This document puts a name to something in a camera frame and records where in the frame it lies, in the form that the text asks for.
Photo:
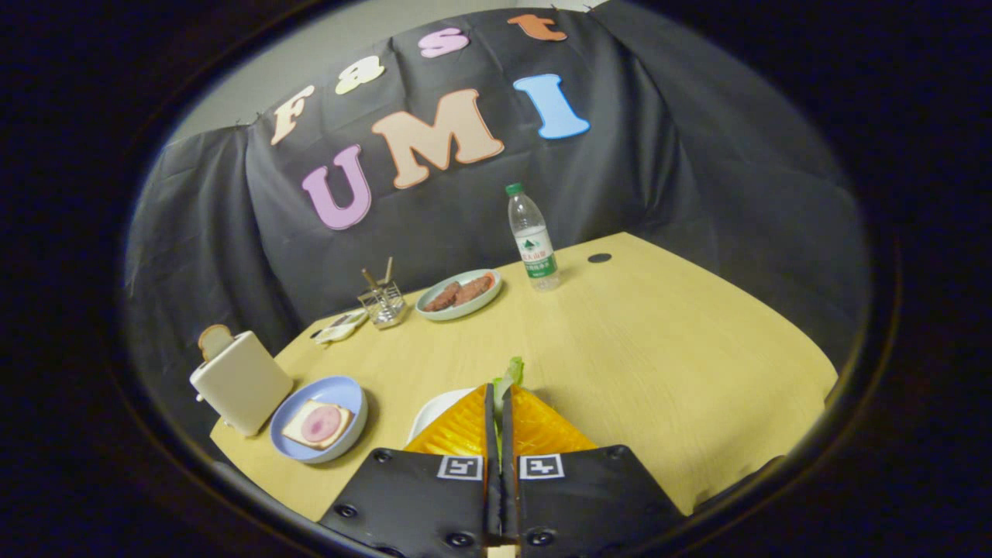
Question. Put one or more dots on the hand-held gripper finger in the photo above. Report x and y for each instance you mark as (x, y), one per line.
(508, 434)
(491, 434)

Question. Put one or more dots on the green lettuce leaf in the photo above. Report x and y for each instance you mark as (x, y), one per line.
(509, 376)

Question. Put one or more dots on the toasted bread slice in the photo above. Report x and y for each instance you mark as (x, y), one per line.
(215, 339)

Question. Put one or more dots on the white square plate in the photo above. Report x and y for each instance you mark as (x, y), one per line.
(435, 407)

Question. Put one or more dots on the pale green round plate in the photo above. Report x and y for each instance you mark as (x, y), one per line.
(459, 314)

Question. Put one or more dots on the brown meat patty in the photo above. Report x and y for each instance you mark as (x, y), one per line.
(442, 298)
(474, 289)

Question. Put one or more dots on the blue round plate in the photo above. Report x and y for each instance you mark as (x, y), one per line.
(337, 389)

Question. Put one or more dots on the pink ham slice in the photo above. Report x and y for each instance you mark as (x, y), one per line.
(321, 423)

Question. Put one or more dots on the clear plastic water bottle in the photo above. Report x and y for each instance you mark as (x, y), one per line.
(535, 256)

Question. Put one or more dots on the white divided condiment dish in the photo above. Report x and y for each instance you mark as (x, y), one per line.
(341, 327)

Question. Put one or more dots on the white bread slice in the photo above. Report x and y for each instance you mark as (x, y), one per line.
(296, 432)

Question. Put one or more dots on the white toaster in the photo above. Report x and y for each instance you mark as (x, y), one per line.
(244, 384)

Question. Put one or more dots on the black backdrop cloth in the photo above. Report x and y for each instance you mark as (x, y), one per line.
(620, 155)

